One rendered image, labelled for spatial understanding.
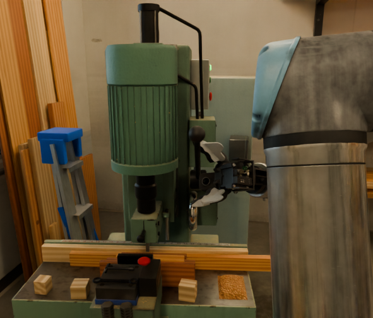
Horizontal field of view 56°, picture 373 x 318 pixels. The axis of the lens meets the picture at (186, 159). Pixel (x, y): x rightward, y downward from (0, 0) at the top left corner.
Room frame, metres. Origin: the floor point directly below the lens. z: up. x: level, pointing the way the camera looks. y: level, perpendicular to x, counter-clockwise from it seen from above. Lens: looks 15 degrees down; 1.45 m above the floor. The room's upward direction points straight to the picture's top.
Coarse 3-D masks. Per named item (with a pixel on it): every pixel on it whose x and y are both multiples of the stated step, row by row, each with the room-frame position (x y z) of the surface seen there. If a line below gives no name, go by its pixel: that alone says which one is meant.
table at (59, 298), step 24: (48, 264) 0.90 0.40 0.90; (24, 288) 0.79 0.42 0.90; (168, 288) 0.79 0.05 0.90; (216, 288) 0.79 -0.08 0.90; (24, 312) 0.74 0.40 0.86; (48, 312) 0.74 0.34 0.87; (72, 312) 0.73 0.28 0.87; (168, 312) 0.72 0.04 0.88; (192, 312) 0.72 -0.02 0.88; (216, 312) 0.72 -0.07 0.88; (240, 312) 0.71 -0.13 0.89
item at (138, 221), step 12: (156, 204) 0.94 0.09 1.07; (132, 216) 0.86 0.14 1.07; (144, 216) 0.86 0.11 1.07; (156, 216) 0.86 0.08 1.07; (132, 228) 0.84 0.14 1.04; (144, 228) 0.84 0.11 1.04; (156, 228) 0.84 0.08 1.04; (132, 240) 0.84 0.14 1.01; (144, 240) 0.84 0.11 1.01; (156, 240) 0.84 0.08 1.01
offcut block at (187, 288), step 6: (180, 282) 0.75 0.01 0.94; (186, 282) 0.75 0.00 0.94; (192, 282) 0.75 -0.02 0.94; (180, 288) 0.74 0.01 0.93; (186, 288) 0.73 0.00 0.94; (192, 288) 0.73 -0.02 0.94; (180, 294) 0.74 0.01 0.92; (186, 294) 0.73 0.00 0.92; (192, 294) 0.73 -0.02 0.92; (186, 300) 0.73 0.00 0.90; (192, 300) 0.73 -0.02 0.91
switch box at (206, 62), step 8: (192, 64) 1.15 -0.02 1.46; (208, 64) 1.15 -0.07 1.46; (192, 72) 1.15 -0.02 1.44; (208, 72) 1.15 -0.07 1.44; (192, 80) 1.15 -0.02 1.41; (208, 80) 1.15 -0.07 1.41; (192, 88) 1.15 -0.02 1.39; (208, 88) 1.15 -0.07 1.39; (192, 96) 1.15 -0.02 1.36; (208, 96) 1.15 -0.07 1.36; (192, 104) 1.15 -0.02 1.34; (208, 104) 1.16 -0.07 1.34
